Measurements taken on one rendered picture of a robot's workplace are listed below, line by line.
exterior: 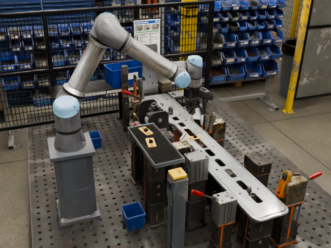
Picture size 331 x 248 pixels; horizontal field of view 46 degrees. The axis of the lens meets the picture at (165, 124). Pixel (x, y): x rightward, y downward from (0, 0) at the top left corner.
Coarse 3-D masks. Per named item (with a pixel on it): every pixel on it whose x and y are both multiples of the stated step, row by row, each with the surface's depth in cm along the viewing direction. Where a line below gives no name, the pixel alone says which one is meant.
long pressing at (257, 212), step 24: (144, 96) 267; (168, 96) 267; (168, 120) 234; (192, 120) 235; (192, 144) 208; (216, 144) 209; (216, 168) 188; (240, 168) 188; (240, 192) 171; (264, 192) 171; (264, 216) 157
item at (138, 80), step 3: (138, 78) 237; (141, 78) 239; (144, 78) 238; (135, 81) 238; (138, 81) 237; (141, 81) 238; (138, 84) 238; (141, 84) 239; (138, 87) 240; (141, 87) 239; (138, 90) 243; (141, 90) 240; (141, 93) 241; (141, 96) 242; (141, 99) 243
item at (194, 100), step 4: (184, 88) 200; (188, 88) 198; (192, 88) 197; (196, 88) 197; (200, 88) 200; (184, 92) 201; (188, 92) 200; (192, 92) 200; (196, 92) 200; (184, 96) 202; (188, 96) 201; (192, 96) 201; (196, 96) 202; (200, 96) 203; (188, 100) 198; (192, 100) 199; (196, 100) 200; (200, 100) 201; (188, 104) 199; (192, 104) 201; (196, 104) 202; (188, 108) 200; (192, 108) 202
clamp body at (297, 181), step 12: (300, 180) 169; (288, 192) 168; (300, 192) 172; (288, 204) 171; (300, 204) 175; (288, 216) 175; (276, 228) 181; (288, 228) 179; (276, 240) 182; (288, 240) 183
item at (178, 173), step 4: (176, 168) 158; (180, 168) 158; (168, 172) 157; (172, 172) 156; (176, 172) 156; (180, 172) 156; (184, 172) 156; (172, 176) 154; (176, 176) 153; (180, 176) 154; (184, 176) 154
